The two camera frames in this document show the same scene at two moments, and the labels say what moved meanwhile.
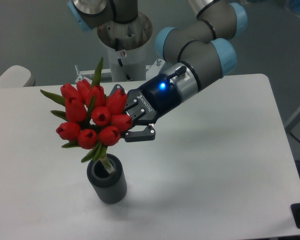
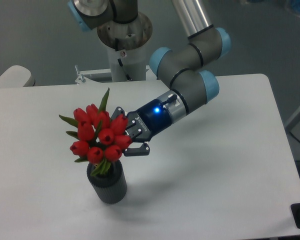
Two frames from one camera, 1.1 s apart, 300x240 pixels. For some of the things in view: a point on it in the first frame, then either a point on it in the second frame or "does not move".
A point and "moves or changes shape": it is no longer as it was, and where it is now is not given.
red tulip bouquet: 95,117 moves or changes shape
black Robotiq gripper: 157,97 → 144,124
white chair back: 17,76 does not move
